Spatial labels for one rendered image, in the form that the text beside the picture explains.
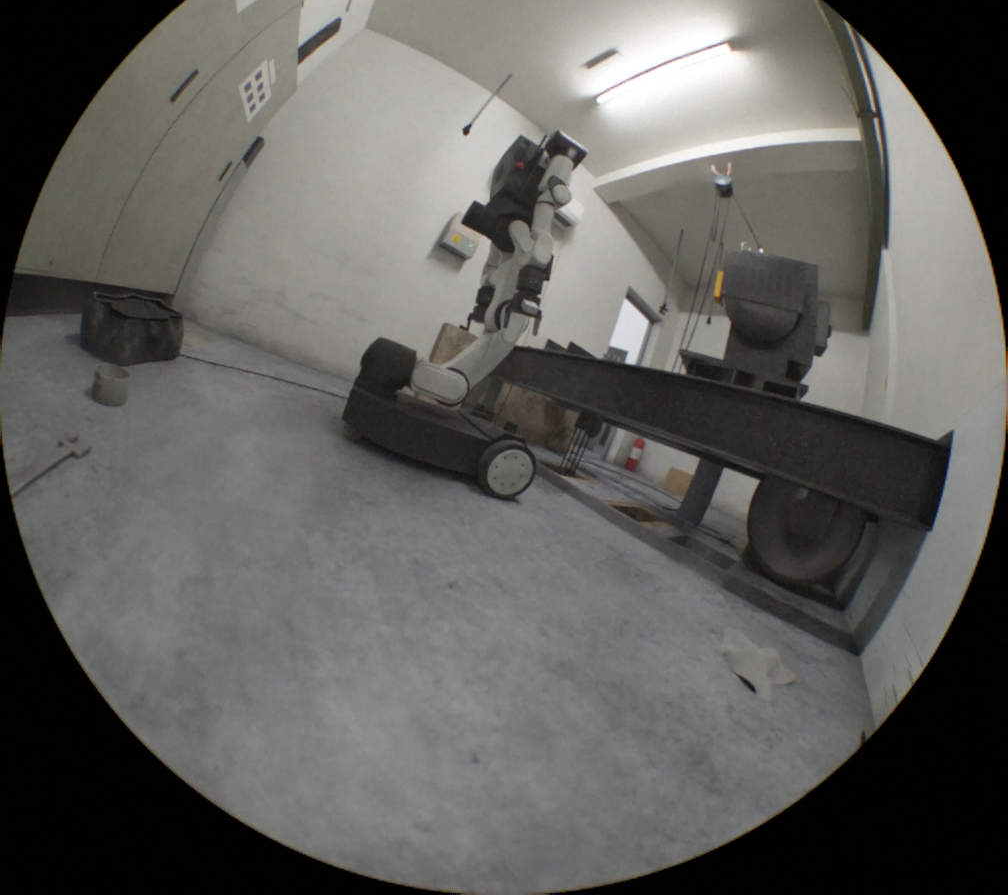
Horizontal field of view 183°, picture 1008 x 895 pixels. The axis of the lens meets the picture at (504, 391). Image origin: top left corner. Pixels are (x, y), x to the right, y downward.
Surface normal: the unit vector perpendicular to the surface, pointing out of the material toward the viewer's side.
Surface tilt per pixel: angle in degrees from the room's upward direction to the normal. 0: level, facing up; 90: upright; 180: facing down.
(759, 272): 90
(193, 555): 0
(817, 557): 90
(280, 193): 90
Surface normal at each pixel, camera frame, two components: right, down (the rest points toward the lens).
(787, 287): -0.62, -0.26
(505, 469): 0.39, 0.15
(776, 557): -0.77, -0.32
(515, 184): 0.19, 0.53
